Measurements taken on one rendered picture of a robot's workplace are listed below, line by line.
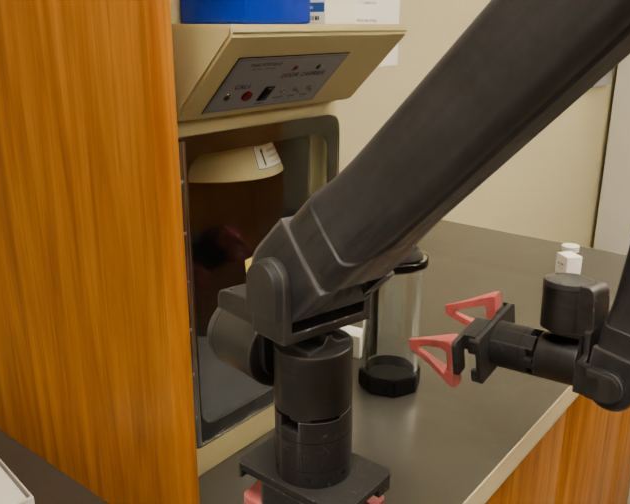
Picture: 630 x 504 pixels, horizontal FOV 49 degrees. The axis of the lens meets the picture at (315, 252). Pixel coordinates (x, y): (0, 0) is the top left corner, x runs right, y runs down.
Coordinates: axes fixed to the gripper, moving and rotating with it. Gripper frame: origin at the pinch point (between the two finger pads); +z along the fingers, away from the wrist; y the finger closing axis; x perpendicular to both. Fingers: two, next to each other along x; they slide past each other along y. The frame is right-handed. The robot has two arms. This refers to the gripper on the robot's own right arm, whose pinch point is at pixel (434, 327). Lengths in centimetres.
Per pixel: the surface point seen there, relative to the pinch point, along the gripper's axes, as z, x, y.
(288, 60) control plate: 9.5, -37.3, 10.1
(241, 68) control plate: 10.1, -37.9, 16.9
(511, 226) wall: 65, 63, -170
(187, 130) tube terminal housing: 18.7, -31.4, 18.6
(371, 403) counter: 13.8, 18.6, -2.0
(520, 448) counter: -8.8, 21.7, -6.5
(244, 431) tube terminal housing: 20.9, 12.2, 18.4
